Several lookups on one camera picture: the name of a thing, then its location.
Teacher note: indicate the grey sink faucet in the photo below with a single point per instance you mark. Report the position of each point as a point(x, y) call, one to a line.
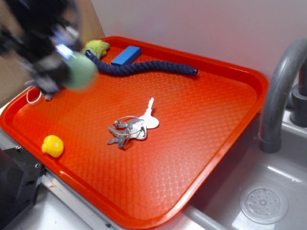
point(284, 78)

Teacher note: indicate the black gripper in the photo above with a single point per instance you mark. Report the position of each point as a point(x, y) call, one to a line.
point(36, 45)

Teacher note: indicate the sink drain strainer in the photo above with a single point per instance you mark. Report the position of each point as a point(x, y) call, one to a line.
point(263, 203)

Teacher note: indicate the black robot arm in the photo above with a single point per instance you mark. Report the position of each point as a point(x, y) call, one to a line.
point(41, 10)

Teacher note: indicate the silver key bunch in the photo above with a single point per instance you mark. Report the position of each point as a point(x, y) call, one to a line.
point(133, 127)

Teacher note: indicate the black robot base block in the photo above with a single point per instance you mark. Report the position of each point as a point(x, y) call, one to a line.
point(20, 178)

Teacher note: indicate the grey plastic sink basin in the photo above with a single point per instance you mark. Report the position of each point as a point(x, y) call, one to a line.
point(216, 205)

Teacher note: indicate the red plastic tray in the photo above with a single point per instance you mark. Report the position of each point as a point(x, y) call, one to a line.
point(150, 181)

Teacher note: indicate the blue rectangular block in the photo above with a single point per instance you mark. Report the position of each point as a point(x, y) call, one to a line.
point(127, 56)

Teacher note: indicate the wooden board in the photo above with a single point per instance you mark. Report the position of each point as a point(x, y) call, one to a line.
point(86, 22)

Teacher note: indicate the dark faucet handle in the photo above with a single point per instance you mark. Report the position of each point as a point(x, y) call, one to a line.
point(299, 97)

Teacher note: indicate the green dimpled ball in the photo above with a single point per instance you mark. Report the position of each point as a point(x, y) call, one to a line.
point(81, 71)

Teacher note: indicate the green plush toy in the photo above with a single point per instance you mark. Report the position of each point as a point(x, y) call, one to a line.
point(98, 48)

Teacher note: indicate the yellow rubber duck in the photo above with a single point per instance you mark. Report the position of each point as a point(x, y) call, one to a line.
point(53, 146)

